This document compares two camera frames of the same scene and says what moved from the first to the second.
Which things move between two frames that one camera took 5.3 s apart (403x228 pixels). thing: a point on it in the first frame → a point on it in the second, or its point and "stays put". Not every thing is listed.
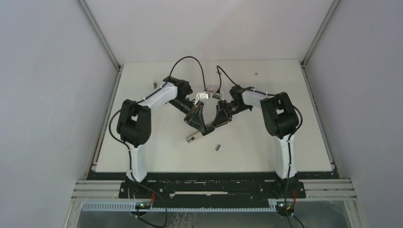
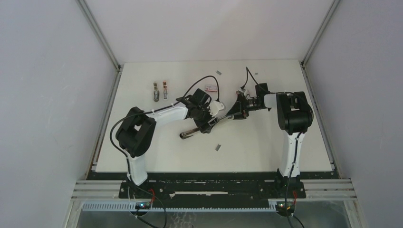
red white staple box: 210,88 stays put
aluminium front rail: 313,190 stays put
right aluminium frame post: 334,4 stays put
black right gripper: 222,116 → 239,110
